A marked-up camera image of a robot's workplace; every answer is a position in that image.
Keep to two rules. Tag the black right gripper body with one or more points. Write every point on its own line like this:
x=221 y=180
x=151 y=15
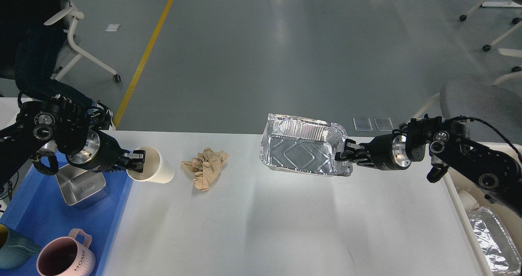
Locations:
x=390 y=152

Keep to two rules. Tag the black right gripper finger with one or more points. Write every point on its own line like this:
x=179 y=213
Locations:
x=355 y=153

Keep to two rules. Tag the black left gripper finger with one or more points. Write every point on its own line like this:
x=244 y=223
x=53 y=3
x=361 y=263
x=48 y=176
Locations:
x=133 y=161

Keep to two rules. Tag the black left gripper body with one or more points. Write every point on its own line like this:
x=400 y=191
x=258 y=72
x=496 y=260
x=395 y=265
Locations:
x=101 y=153

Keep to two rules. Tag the white paper cup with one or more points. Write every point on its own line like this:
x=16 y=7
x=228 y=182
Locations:
x=156 y=168

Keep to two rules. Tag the stainless steel rectangular pan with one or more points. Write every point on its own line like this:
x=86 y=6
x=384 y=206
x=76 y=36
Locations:
x=81 y=188

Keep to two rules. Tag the aluminium foil tray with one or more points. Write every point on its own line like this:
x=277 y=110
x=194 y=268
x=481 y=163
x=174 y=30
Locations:
x=303 y=145

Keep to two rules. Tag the beige cloth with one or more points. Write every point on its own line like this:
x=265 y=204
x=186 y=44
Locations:
x=206 y=167

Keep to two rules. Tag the pink ribbed mug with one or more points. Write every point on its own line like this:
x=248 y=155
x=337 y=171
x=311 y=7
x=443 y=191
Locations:
x=67 y=255

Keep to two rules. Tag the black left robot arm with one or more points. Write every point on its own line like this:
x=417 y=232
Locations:
x=59 y=125

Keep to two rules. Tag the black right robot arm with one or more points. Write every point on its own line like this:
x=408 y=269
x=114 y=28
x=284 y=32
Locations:
x=447 y=142

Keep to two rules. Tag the clear floor plate right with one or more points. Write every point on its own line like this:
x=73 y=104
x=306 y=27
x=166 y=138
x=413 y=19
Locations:
x=384 y=123

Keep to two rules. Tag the clear floor plate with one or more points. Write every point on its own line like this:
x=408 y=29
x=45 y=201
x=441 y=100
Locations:
x=362 y=124
x=384 y=123

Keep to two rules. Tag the clear floor plate left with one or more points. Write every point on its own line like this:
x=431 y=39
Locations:
x=362 y=124

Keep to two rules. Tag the blue plastic tray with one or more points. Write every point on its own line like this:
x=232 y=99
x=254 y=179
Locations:
x=39 y=212

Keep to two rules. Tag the white plastic bin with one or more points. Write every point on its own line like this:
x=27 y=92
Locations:
x=466 y=196

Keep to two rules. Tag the white side table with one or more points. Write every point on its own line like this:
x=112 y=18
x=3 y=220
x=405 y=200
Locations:
x=9 y=109

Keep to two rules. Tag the white chair under person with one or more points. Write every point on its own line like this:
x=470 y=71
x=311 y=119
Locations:
x=71 y=51

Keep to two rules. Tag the grey office chair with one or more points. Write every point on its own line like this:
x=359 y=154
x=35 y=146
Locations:
x=499 y=107

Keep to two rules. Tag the white paper scrap on floor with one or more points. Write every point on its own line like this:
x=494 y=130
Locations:
x=112 y=27

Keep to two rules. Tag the teal ceramic cup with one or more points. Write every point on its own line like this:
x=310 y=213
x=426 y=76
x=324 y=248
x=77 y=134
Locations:
x=15 y=248

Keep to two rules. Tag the foil tray in bin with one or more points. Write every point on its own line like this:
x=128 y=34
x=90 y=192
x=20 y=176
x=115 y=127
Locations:
x=495 y=242

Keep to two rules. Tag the seated person in black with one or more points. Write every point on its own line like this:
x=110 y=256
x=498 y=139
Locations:
x=33 y=48

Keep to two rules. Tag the white chair legs with castors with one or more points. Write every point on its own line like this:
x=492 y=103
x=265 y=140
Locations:
x=493 y=20

